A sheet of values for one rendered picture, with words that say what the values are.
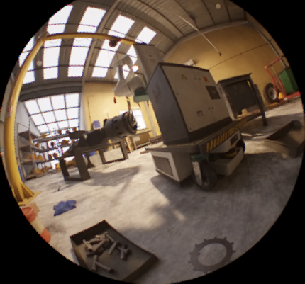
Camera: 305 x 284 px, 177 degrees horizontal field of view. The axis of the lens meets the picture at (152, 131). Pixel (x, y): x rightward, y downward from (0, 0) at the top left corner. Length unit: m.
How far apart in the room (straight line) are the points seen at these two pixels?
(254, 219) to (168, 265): 0.33
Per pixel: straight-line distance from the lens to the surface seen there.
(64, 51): 7.12
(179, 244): 0.45
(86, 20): 6.64
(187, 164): 0.65
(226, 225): 0.47
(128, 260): 0.47
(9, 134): 2.29
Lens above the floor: 0.40
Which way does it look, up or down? 4 degrees up
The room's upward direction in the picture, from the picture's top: 18 degrees counter-clockwise
